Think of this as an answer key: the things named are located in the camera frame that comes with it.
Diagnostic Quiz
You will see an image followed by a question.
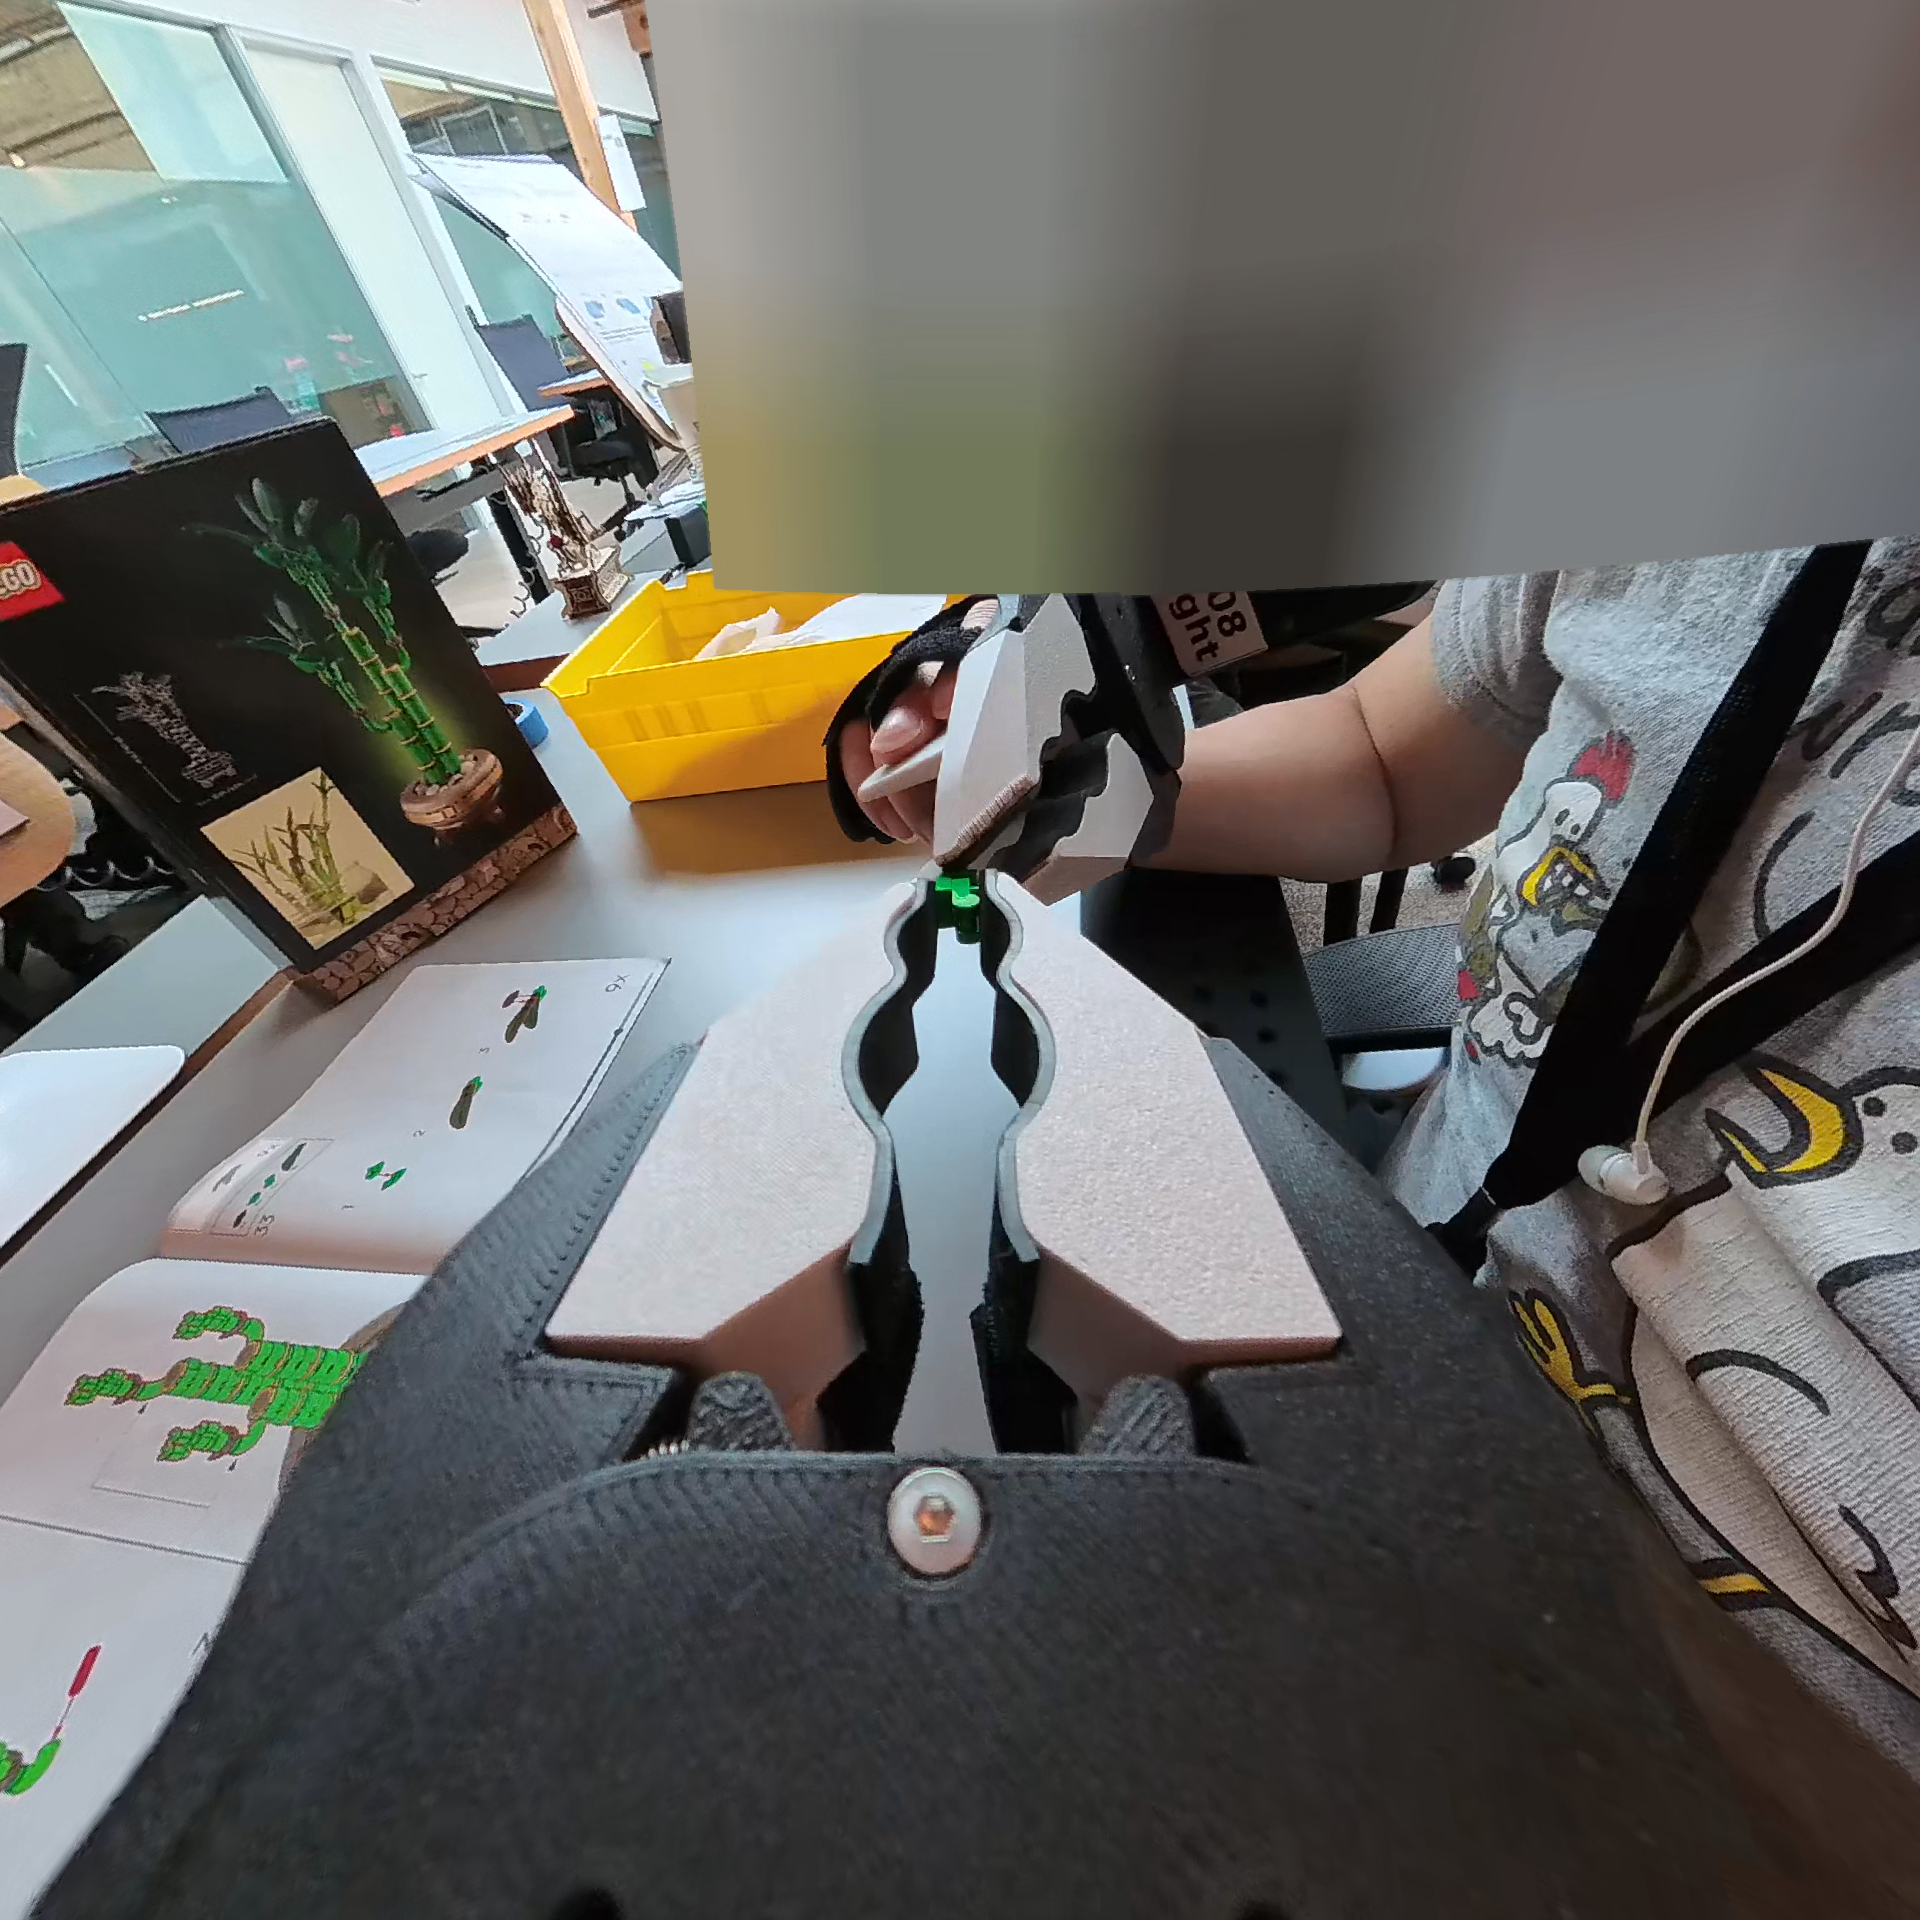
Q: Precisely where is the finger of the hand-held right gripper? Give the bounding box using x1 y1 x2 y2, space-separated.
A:
984 718 1192 904
929 599 1120 875

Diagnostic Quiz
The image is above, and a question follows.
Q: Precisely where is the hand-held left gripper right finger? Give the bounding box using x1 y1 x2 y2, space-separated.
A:
984 875 1343 1451

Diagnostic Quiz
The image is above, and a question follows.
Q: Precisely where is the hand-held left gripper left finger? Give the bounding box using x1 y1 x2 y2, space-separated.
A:
544 875 923 1451

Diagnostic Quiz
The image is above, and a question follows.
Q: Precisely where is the person's right forearm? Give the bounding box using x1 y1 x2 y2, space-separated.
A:
1162 593 1502 875

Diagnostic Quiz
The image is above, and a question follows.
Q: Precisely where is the black lego set box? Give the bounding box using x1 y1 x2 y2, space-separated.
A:
0 417 583 1003

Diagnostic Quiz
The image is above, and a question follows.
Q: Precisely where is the person's right hand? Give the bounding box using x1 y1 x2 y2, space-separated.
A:
857 655 965 847

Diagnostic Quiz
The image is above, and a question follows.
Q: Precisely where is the clear plastic bag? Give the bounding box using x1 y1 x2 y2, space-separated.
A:
696 599 906 664

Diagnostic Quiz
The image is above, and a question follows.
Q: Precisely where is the yellow plastic bin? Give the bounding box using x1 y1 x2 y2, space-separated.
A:
540 567 961 806

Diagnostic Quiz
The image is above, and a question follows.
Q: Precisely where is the white instruction booklet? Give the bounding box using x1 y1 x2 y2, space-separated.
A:
0 955 670 1886

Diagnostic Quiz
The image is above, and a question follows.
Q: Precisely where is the grey office chair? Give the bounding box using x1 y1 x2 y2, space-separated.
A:
1303 847 1479 1099

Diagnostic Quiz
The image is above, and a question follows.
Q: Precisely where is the brown wooden tree model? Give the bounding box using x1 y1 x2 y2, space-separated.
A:
502 457 632 620

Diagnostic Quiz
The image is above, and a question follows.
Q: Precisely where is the dark office chair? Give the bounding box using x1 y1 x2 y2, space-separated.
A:
469 308 575 404
146 384 296 453

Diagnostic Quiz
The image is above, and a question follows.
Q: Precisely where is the grey cartoon print shirt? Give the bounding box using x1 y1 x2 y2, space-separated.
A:
1380 540 1920 1847

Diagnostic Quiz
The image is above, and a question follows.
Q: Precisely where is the wooden office desk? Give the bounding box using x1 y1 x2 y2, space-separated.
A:
359 405 583 499

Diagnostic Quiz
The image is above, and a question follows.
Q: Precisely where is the white printed poster board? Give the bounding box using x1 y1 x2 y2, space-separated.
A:
412 149 700 441

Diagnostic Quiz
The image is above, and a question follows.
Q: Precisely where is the black shoulder strap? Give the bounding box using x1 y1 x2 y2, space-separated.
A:
1478 541 1920 1220

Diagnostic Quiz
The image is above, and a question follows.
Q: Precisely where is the white earphone cable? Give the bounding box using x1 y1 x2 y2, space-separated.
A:
1575 704 1920 1209

